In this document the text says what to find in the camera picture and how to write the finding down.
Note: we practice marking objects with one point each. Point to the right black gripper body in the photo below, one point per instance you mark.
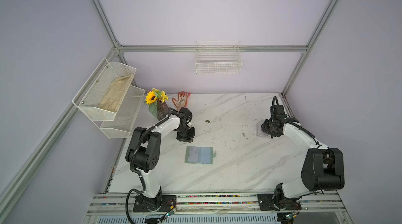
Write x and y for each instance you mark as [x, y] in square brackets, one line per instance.
[266, 127]

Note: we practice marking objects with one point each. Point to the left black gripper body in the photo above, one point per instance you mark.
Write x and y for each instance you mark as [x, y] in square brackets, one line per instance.
[184, 134]

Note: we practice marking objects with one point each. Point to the white floral credit card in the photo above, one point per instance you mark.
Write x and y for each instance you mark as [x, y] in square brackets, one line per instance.
[193, 154]

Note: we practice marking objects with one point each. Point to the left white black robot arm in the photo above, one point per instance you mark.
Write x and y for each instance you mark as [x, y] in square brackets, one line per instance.
[143, 153]

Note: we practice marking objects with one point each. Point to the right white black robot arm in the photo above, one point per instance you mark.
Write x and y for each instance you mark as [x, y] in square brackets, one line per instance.
[323, 167]

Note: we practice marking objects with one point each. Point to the dark glass vase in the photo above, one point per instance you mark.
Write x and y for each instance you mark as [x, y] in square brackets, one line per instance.
[162, 110]

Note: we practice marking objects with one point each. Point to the orange white work glove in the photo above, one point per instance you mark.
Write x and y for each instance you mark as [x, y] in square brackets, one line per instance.
[181, 100]

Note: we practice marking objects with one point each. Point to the yellow sunflower bouquet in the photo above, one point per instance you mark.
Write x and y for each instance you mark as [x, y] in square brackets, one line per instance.
[151, 99]

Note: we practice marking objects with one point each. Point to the lower white mesh shelf basket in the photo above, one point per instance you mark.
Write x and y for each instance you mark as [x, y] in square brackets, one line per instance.
[123, 123]

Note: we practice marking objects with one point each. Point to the white mesh shelf basket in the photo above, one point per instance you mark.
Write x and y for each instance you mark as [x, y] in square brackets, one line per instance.
[90, 95]
[123, 123]

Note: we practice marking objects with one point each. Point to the beige cloth glove in basket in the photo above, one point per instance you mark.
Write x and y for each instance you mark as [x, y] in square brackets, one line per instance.
[115, 93]

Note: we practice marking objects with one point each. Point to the upper white mesh shelf basket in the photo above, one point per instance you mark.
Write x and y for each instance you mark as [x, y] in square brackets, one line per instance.
[90, 95]

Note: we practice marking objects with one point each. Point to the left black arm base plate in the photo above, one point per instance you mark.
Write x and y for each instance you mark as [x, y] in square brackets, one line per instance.
[161, 203]

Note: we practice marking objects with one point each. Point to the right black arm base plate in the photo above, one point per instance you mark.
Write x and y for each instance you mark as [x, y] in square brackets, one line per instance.
[271, 202]

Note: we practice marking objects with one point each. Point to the white wire wall basket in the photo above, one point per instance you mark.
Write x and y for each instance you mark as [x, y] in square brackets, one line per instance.
[218, 57]

